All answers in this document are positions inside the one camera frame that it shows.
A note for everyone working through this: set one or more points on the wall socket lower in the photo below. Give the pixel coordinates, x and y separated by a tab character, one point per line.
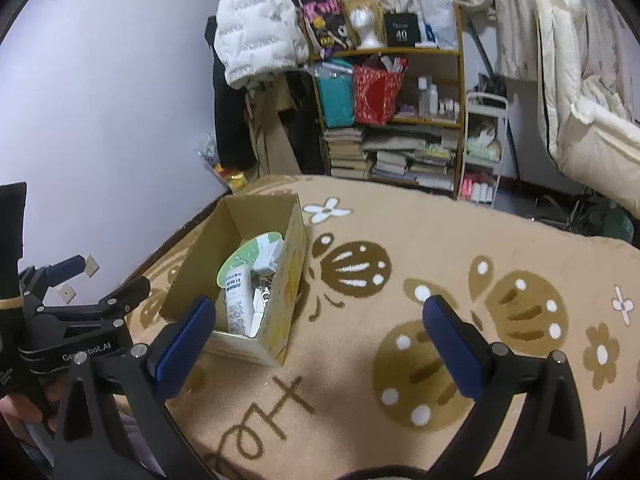
67	293

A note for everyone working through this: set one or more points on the white power adapter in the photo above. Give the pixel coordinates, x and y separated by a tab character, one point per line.
268	259

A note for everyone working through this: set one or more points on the teal bag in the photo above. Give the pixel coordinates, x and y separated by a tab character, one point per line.
336	90

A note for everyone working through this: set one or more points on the wall socket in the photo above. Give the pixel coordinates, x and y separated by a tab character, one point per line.
91	266
67	293

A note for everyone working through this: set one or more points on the person hand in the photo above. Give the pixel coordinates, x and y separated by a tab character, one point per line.
18	410

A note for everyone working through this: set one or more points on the green Pochacco oval mirror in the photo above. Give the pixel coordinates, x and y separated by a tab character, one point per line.
246	254

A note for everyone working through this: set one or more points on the white rolling cart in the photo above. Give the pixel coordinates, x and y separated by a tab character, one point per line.
483	147

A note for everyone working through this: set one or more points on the stack of books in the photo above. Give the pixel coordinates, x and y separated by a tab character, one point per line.
411	155

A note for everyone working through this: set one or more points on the red gift bag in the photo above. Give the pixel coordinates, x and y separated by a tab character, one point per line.
377	83

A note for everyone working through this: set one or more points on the white tube with blue text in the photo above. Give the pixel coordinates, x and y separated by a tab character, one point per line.
239	300

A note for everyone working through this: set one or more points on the black patterned tote bag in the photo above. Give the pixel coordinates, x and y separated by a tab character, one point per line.
328	25

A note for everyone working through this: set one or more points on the white puffer jacket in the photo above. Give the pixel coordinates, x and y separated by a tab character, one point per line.
258	39

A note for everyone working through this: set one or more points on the cardboard box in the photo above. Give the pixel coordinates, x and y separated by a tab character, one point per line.
238	219

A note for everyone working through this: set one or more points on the wall socket upper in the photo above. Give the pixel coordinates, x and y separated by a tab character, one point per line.
91	266

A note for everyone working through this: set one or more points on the cream duvet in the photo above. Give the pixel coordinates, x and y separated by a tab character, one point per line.
586	97

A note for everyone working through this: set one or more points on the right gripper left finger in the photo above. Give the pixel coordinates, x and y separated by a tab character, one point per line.
91	441

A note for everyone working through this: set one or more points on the black box with 40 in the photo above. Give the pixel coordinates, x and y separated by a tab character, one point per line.
402	29

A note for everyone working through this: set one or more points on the mannequin head with blonde wig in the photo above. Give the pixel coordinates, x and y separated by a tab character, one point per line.
366	19

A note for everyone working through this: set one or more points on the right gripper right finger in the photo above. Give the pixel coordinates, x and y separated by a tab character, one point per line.
549	440

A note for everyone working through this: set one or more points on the wooden shelf unit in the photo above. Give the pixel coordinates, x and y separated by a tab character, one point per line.
433	89

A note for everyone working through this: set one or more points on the yellow snack bag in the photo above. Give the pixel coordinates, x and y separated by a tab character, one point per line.
233	179

